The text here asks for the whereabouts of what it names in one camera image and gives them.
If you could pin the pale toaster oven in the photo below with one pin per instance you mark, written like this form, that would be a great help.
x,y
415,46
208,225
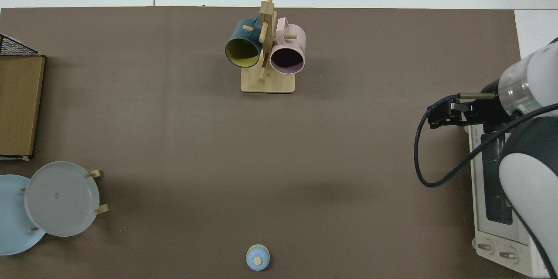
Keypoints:
x,y
490,226

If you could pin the pink cup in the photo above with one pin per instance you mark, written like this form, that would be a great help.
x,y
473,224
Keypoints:
x,y
290,39

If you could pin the wooden cup stand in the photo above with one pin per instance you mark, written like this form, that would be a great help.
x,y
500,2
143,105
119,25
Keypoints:
x,y
268,83

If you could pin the dark teal cup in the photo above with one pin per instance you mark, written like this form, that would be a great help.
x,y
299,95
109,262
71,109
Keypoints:
x,y
242,37

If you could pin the small blue round thing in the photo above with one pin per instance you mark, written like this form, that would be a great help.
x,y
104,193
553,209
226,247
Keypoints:
x,y
257,257

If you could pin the brown table cloth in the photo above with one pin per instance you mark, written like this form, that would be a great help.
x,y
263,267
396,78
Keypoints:
x,y
174,117

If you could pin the wooden plate rack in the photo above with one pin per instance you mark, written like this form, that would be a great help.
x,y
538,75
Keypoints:
x,y
95,173

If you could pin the grey plate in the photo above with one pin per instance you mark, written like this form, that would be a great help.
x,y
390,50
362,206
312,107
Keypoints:
x,y
61,198

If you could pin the light blue plate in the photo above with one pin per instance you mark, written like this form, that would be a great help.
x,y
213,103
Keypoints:
x,y
13,226

